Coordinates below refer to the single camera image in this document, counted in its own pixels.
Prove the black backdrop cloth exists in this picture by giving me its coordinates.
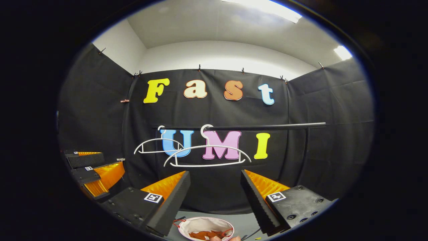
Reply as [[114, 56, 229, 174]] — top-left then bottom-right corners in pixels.
[[57, 44, 375, 215]]

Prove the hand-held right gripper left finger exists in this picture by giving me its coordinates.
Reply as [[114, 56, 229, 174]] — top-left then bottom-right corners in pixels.
[[100, 171, 191, 236]]

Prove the row of black clips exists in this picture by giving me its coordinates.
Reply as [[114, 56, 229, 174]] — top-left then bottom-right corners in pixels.
[[98, 48, 325, 82]]

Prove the white clothes hanger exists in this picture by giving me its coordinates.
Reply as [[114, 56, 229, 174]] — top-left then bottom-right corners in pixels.
[[134, 126, 185, 155], [163, 124, 252, 168]]

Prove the pink white laundry hamper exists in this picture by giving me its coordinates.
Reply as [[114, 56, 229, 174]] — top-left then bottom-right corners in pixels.
[[172, 217, 235, 241]]

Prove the ceiling light panel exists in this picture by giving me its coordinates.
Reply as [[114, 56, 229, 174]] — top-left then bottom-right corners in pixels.
[[333, 45, 353, 61]]

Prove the black clothes rack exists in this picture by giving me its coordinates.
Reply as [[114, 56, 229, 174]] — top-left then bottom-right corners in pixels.
[[154, 122, 327, 188]]

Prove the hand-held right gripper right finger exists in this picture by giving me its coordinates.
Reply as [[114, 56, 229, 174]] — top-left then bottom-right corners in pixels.
[[241, 169, 338, 236]]

